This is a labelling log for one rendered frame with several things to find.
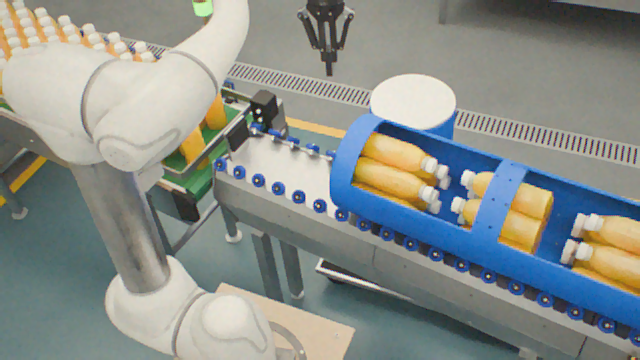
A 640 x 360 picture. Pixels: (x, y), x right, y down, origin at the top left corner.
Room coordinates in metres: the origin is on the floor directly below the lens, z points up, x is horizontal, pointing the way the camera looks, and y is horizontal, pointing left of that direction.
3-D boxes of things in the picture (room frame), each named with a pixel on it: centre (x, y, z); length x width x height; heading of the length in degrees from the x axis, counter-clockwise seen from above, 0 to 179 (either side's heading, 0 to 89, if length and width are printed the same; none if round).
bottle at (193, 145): (1.51, 0.41, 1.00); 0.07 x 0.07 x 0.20
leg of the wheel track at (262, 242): (1.42, 0.25, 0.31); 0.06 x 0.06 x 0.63; 55
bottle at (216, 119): (1.70, 0.35, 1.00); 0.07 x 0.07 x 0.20
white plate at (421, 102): (1.56, -0.32, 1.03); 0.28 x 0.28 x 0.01
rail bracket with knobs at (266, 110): (1.70, 0.18, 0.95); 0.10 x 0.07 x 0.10; 145
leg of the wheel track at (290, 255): (1.53, 0.16, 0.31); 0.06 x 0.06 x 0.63; 55
